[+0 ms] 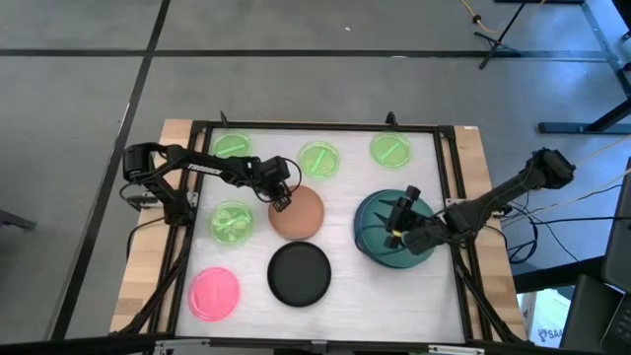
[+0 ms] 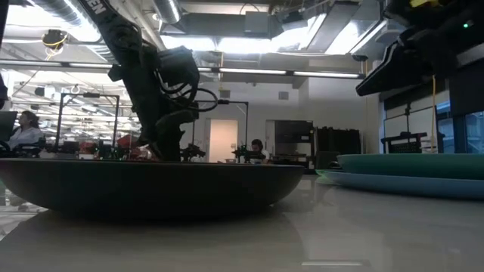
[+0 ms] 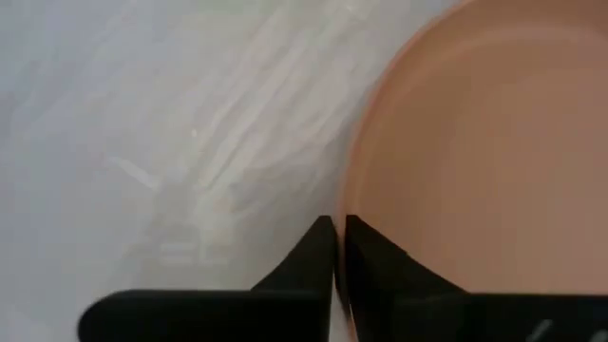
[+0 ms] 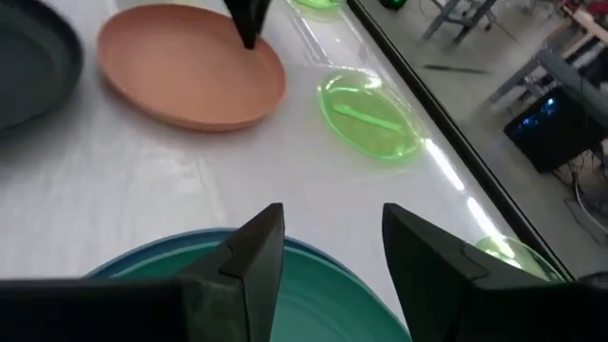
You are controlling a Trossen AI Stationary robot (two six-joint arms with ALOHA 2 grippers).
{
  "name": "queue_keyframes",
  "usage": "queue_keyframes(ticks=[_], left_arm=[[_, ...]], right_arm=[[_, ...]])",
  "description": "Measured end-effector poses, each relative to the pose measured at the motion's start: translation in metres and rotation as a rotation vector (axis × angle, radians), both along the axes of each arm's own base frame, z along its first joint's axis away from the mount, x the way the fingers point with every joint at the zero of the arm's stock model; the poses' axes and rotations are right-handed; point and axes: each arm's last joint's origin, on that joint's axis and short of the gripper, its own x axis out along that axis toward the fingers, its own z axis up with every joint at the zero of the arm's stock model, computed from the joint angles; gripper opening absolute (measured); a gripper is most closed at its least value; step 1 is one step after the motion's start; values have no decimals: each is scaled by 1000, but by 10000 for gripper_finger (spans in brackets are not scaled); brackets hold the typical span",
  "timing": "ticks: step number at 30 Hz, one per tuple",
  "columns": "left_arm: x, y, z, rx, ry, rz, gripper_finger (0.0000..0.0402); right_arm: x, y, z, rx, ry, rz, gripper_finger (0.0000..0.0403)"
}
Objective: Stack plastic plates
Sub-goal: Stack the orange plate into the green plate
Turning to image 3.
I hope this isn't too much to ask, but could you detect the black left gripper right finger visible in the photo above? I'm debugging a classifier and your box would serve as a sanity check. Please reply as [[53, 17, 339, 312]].
[[343, 215, 608, 342]]

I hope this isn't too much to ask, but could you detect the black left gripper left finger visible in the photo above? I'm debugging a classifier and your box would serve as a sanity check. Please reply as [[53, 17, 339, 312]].
[[78, 215, 339, 342]]

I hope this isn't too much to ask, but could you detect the pink plastic plate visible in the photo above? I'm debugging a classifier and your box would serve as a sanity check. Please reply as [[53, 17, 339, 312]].
[[334, 0, 608, 342]]

